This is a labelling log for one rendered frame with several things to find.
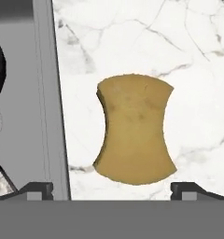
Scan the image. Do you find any yellow sponge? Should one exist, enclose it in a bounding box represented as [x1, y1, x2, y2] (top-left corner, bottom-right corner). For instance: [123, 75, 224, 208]
[92, 73, 178, 187]

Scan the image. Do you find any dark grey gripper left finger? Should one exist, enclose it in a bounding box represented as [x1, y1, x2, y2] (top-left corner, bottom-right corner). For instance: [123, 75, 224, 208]
[0, 181, 54, 202]

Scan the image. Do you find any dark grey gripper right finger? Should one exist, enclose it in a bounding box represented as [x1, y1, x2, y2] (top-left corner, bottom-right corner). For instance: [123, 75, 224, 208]
[170, 181, 224, 202]

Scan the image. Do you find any grey sink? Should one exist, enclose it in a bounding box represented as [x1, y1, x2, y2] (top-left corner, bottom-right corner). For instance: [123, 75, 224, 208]
[0, 0, 72, 202]

